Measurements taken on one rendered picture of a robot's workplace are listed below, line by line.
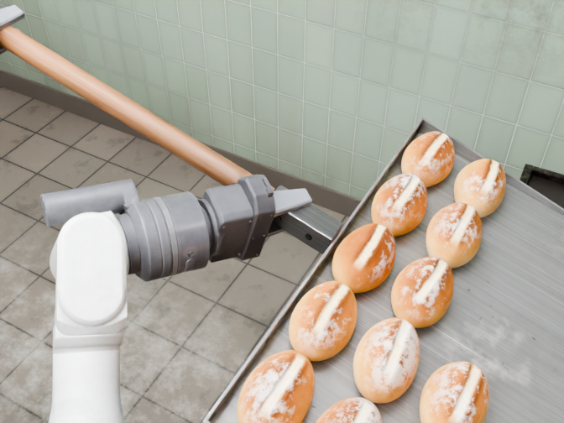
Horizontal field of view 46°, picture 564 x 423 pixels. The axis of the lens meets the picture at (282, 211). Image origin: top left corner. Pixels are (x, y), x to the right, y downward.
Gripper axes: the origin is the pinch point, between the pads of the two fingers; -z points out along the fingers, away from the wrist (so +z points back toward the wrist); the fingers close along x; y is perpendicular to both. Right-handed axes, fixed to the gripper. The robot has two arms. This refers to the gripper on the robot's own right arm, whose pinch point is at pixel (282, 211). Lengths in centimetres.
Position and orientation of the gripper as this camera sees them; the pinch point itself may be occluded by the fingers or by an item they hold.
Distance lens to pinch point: 79.2
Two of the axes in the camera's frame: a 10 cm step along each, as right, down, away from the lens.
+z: -8.9, 1.9, -4.2
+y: -4.0, -7.7, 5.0
